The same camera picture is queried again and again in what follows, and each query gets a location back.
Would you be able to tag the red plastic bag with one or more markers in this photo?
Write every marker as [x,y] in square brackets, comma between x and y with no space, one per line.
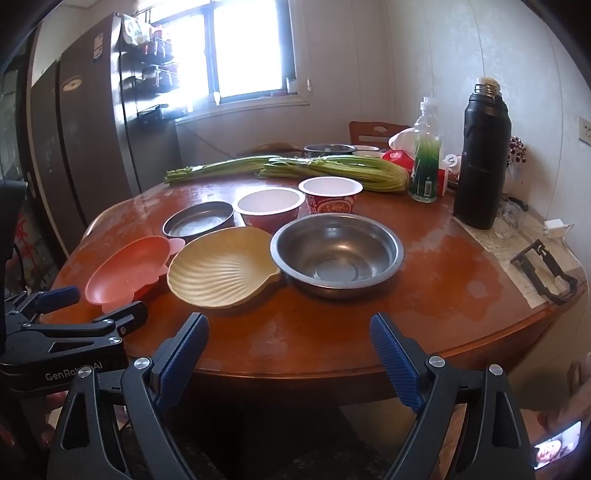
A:
[399,159]

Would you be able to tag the wall socket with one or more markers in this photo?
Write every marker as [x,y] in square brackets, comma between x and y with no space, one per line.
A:
[585,130]

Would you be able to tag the small steel dish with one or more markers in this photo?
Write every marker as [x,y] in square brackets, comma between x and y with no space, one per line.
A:
[198,221]

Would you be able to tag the clear glass cup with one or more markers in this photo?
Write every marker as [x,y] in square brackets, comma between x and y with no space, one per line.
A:
[505,224]

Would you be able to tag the yellow shell-shaped plate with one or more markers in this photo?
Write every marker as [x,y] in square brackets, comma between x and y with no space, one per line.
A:
[221,272]

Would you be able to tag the white charger plug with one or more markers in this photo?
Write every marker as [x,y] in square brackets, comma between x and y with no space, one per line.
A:
[556,228]

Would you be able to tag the large red paper bowl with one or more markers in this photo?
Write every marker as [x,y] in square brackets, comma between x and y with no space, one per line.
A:
[330,189]

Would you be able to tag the white-capped medicine bottle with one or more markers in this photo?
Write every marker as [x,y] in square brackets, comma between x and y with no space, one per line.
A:
[451,162]

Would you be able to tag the thin celery bunch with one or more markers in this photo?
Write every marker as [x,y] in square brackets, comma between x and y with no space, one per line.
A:
[217,168]

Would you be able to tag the black storage rack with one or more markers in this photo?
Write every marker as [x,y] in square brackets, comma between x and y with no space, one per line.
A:
[157,74]

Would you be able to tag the smartphone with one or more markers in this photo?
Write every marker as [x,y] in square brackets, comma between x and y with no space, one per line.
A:
[556,445]

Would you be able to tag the patterned cloth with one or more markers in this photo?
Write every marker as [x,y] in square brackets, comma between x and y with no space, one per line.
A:
[136,30]

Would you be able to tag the pink plastic plate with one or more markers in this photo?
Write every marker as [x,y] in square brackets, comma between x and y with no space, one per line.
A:
[124,267]

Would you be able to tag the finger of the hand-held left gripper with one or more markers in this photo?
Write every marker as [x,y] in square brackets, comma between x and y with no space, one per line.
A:
[131,314]
[57,297]

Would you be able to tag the small red paper bowl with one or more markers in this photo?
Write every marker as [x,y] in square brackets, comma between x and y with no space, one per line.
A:
[270,205]

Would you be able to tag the dark steel refrigerator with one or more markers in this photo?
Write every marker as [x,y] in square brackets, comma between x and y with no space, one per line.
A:
[83,138]

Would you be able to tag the person's left hand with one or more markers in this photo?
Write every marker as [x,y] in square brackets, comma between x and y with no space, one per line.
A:
[51,401]

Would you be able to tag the black plastic frame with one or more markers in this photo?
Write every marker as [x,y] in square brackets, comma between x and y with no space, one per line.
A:
[565,284]

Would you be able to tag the green plastic bottle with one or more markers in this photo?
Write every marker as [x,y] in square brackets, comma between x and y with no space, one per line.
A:
[425,175]

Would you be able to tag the window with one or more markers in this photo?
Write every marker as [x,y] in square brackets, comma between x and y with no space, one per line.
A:
[249,46]

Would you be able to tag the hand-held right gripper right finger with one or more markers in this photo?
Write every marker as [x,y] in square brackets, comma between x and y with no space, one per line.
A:
[392,355]

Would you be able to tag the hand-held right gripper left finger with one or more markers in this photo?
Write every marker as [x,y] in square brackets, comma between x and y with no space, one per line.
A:
[184,350]

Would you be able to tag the white ceramic bowl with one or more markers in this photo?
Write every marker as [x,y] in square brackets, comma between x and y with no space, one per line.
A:
[367,150]

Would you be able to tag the artificial flowers in vase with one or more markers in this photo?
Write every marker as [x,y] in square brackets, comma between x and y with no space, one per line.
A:
[517,150]

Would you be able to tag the thick celery bunch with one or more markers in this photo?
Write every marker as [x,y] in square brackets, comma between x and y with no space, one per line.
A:
[351,173]

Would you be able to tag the wooden chair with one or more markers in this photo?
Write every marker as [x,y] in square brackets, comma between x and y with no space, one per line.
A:
[272,148]
[364,131]

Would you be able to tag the black thermos flask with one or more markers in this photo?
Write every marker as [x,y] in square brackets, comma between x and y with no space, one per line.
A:
[480,161]

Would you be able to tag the steel pot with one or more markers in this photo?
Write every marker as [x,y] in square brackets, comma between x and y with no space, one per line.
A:
[328,150]

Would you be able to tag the handwritten paper sheet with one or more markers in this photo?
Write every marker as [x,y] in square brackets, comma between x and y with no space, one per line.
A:
[498,249]

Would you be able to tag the large steel bowl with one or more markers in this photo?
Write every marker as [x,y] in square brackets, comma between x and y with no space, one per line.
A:
[337,249]

